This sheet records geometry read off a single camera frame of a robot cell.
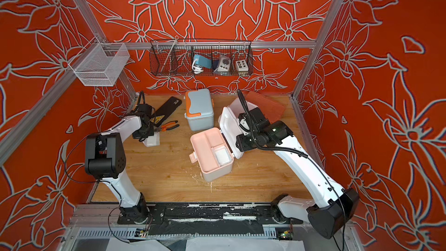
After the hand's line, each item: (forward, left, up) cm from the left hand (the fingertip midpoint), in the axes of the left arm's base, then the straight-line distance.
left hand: (143, 133), depth 95 cm
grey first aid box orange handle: (+12, -31, +9) cm, 34 cm away
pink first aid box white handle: (+1, -49, +22) cm, 54 cm away
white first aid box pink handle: (-10, -41, +6) cm, 43 cm away
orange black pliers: (+9, -10, -4) cm, 14 cm away
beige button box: (+31, -53, +25) cm, 66 cm away
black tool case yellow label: (+26, -8, -4) cm, 28 cm away
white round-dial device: (+29, -43, +28) cm, 59 cm away
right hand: (-12, -51, +16) cm, 55 cm away
